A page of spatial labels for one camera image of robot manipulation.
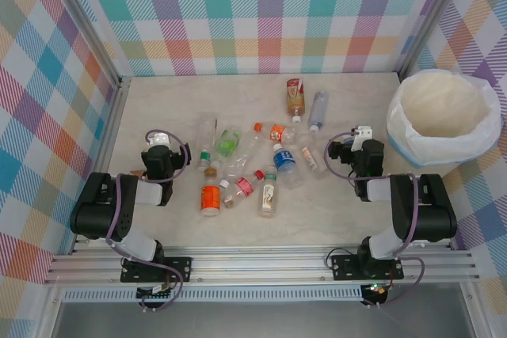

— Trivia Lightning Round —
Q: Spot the lime green label bottle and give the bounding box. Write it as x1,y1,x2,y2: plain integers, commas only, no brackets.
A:
213,126,243,169

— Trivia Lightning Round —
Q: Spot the red cap red label bottle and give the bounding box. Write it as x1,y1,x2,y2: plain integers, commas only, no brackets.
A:
223,169,266,209

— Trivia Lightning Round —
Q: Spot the tea bottle red gold label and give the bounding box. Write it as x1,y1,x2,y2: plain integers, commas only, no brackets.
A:
286,78,307,124

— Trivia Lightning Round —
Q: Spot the bin with white bag liner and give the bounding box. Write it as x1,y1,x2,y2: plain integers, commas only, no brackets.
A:
386,68,503,169

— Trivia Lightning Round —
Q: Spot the clear bottle green neck label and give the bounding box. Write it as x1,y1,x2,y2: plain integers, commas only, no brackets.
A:
197,112,219,172

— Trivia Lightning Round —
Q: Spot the small labelled bottle white cap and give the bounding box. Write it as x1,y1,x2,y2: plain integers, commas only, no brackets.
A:
299,146,330,180

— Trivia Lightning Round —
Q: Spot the orange label bottle brown cap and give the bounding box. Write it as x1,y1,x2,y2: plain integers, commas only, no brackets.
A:
200,167,222,218

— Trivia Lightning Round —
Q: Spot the clear bluish bottle white cap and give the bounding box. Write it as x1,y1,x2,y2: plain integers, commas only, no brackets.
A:
307,90,330,135

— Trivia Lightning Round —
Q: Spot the crushed clear plastic bottle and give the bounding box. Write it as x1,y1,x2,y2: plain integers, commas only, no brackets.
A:
219,131,265,191

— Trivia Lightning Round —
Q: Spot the blue label water bottle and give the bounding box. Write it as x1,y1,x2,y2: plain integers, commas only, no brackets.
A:
272,142,307,191

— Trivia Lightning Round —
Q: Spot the white label bottle green neck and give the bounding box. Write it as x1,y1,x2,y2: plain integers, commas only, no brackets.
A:
257,173,280,219

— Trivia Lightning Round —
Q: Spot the small circuit board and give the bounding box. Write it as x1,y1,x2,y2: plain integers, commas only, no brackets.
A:
135,283,177,302
360,282,391,300

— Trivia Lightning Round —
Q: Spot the grey metal sheet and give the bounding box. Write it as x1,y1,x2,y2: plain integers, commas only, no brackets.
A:
51,300,476,338

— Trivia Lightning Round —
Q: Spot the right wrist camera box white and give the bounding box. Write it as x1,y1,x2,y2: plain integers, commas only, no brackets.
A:
352,126,375,151

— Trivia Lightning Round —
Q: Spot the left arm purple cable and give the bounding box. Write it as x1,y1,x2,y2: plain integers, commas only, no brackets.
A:
105,129,192,313

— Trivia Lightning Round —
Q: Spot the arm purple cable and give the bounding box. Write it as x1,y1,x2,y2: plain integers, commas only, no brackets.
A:
105,129,192,313
324,131,427,310

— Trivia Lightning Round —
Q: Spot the aluminium side rail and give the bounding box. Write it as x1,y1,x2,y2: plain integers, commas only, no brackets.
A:
89,76,132,180

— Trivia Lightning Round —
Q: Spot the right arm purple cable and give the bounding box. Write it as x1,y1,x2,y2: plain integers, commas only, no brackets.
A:
324,131,427,310

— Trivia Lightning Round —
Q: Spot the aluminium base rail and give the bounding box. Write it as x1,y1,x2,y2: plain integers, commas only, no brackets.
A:
42,234,482,288

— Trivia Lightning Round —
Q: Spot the aluminium frame post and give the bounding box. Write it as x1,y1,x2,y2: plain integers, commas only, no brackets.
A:
395,0,471,82
47,0,134,92

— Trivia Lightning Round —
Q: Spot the slotted grey cable duct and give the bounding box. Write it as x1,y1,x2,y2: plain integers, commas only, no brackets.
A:
62,288,364,303

